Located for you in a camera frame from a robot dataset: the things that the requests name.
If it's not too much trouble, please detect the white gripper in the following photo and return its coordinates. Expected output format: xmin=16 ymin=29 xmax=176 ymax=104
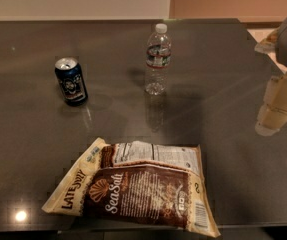
xmin=254 ymin=17 xmax=287 ymax=136

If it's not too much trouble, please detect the blue soda can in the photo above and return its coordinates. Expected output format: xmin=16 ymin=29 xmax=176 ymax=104
xmin=55 ymin=57 xmax=88 ymax=106

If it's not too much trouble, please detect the brown sea salt chip bag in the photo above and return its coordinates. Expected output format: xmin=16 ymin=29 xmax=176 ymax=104
xmin=42 ymin=138 xmax=220 ymax=237

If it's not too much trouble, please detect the clear plastic water bottle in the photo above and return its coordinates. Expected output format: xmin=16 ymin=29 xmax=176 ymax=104
xmin=145 ymin=23 xmax=172 ymax=95

